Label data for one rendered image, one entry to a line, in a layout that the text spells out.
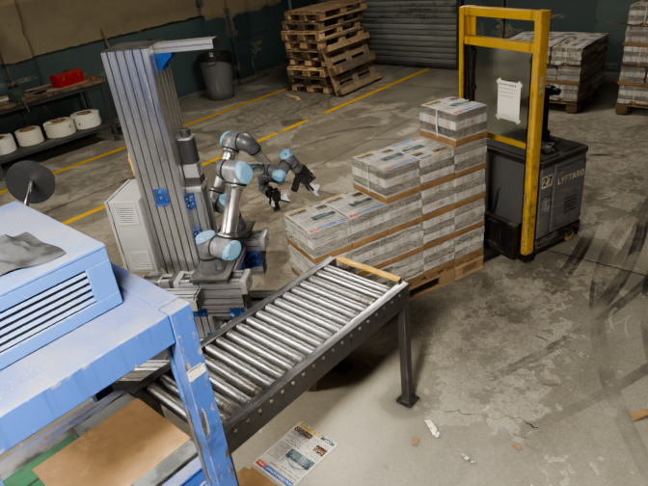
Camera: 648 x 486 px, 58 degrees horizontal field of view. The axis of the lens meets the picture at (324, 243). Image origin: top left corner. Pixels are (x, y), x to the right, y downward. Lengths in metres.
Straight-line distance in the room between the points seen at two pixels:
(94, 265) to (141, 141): 1.65
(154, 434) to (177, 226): 1.39
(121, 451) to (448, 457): 1.65
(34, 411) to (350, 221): 2.51
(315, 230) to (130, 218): 1.09
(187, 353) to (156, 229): 1.79
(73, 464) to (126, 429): 0.22
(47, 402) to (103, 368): 0.15
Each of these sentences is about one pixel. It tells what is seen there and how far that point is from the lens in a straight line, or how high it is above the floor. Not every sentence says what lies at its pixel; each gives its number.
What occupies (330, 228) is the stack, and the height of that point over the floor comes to 0.82.
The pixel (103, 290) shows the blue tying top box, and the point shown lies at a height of 1.62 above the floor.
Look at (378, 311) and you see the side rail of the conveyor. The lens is 2.88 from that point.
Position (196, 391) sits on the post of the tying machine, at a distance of 1.88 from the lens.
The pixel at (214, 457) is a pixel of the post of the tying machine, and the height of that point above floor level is 0.96.
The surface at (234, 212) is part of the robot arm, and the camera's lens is 3.15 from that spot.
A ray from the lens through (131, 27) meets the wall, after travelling 10.28.
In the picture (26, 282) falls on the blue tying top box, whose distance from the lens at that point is 1.67.
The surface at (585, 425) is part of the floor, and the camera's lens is 3.51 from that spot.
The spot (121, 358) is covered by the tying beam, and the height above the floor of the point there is 1.51.
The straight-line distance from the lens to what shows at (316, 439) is 3.36.
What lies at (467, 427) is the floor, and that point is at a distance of 3.40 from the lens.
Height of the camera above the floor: 2.46
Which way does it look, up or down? 28 degrees down
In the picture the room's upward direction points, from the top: 7 degrees counter-clockwise
